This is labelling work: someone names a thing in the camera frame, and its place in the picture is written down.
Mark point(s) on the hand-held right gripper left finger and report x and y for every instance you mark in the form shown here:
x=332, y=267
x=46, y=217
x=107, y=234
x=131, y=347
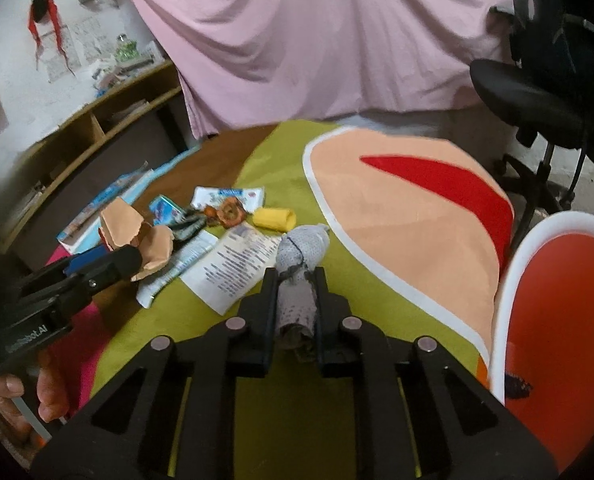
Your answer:
x=269, y=310

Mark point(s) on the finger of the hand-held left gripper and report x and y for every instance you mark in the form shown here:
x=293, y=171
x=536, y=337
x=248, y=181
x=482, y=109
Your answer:
x=119, y=265

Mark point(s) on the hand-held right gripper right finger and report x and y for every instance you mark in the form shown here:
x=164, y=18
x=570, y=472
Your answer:
x=322, y=310

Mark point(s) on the brown paper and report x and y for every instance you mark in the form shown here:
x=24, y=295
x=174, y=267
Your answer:
x=122, y=222

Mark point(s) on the grey speckled cloth roll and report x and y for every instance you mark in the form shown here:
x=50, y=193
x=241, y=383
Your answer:
x=299, y=255

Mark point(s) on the long white plastic wrapper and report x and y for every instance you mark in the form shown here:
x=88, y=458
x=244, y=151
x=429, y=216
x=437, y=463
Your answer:
x=187, y=260

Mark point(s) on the dark wrapper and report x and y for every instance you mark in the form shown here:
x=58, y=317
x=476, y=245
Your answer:
x=189, y=225

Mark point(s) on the red basin with white rim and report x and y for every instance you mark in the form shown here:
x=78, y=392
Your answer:
x=562, y=320

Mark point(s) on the person's left hand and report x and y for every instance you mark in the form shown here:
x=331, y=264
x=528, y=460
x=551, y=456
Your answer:
x=52, y=390

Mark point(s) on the white printed leaflet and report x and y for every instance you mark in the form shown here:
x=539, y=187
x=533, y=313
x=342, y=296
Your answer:
x=237, y=265

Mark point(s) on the magenta cloth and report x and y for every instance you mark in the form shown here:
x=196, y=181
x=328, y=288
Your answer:
x=87, y=340

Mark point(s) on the long blue and white box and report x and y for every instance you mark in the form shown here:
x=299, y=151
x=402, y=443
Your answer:
x=102, y=205

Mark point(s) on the small blue packet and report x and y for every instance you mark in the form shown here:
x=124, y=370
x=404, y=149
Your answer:
x=166, y=208

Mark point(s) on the yellow roll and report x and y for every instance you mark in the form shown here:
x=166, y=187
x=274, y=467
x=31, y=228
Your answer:
x=274, y=219

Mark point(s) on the light blue paper sheet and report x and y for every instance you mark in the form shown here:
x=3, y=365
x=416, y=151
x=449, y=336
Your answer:
x=177, y=161

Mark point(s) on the white wrapper with blue print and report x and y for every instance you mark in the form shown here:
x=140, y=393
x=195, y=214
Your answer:
x=237, y=193

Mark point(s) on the wooden shelf unit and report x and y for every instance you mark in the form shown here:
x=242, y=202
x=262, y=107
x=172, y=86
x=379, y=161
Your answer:
x=77, y=125

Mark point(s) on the stack of papers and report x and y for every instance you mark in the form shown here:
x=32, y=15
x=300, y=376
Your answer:
x=122, y=72

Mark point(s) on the glass jar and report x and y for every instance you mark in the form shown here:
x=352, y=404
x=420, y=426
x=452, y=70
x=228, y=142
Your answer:
x=126, y=49

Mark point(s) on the red hanging ribbon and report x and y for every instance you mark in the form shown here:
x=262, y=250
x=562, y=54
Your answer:
x=52, y=15

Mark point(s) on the pink hanging sheet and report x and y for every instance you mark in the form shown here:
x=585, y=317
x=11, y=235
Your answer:
x=302, y=35

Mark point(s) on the black office chair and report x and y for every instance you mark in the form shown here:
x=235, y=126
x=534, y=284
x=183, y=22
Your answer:
x=527, y=100

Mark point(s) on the white wall calendar sheet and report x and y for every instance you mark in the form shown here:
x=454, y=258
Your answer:
x=84, y=40

